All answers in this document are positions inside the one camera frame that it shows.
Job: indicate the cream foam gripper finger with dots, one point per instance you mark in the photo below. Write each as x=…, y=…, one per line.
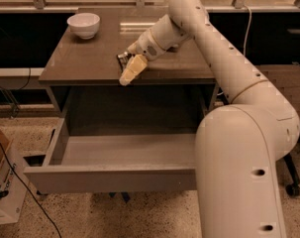
x=135, y=66

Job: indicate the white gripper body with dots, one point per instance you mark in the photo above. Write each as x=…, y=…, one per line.
x=145, y=47

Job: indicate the open grey top drawer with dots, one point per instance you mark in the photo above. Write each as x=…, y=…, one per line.
x=123, y=139

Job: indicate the white ceramic bowl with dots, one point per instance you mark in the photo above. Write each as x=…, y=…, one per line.
x=84, y=25

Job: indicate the white cardboard box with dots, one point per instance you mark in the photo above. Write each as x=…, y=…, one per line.
x=12, y=191

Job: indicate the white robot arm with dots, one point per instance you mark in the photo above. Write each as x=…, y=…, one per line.
x=237, y=145

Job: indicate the black rxbar chocolate bar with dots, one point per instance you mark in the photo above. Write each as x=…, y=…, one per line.
x=123, y=59

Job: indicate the grey office chair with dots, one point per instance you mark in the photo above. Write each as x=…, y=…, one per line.
x=286, y=77

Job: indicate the grey drawer cabinet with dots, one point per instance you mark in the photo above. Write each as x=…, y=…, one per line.
x=77, y=62

